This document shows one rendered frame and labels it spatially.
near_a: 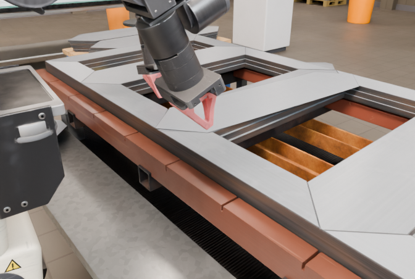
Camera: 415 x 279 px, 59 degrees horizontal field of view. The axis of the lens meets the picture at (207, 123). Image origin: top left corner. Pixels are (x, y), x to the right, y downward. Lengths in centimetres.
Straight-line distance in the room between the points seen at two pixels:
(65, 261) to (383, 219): 146
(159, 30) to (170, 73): 6
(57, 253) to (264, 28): 371
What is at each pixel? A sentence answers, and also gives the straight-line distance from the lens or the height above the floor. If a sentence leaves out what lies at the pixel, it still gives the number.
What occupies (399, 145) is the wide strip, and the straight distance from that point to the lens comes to 91.
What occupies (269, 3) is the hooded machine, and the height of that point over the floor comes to 65.
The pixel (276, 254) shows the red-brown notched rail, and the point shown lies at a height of 81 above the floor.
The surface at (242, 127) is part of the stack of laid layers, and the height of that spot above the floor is 85.
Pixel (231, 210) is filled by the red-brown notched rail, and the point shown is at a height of 83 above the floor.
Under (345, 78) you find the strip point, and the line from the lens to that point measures 131.
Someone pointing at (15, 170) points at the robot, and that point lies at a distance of 61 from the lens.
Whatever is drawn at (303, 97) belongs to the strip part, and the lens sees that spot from 110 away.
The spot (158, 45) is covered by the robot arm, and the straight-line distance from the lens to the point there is 49.
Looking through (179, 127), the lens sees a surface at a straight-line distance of 88.
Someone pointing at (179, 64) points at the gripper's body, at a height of 111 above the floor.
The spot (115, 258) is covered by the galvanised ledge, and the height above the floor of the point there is 68.
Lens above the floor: 125
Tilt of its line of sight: 25 degrees down
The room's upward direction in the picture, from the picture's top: straight up
